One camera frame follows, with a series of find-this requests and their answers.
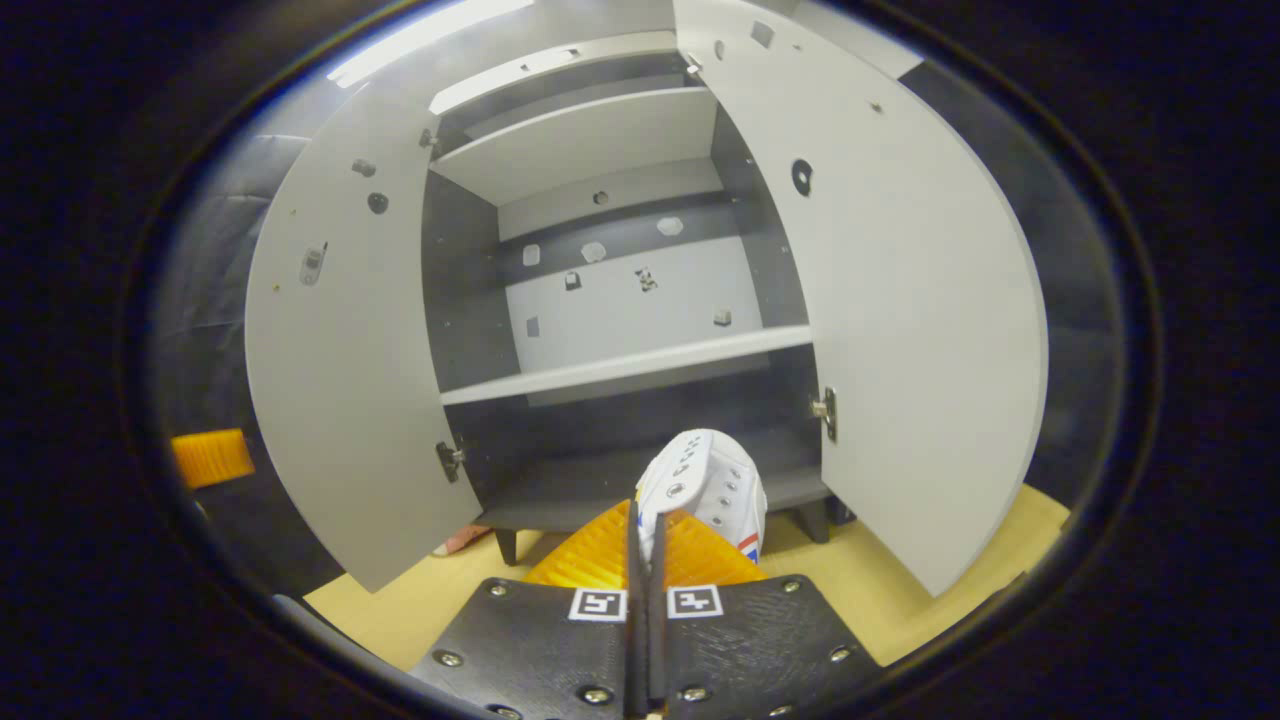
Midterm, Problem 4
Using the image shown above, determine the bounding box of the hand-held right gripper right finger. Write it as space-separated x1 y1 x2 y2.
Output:
648 510 886 720

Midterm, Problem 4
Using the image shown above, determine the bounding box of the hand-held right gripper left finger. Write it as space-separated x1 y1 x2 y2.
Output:
408 500 646 720

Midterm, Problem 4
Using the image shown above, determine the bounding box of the grey cabinet door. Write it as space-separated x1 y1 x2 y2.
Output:
245 85 486 593
672 0 1049 598

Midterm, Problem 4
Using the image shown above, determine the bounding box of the white canvas shoe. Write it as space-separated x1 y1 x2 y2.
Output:
635 428 769 563

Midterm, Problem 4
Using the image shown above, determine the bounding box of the watermelon plush toy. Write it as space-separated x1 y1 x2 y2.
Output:
432 524 493 557

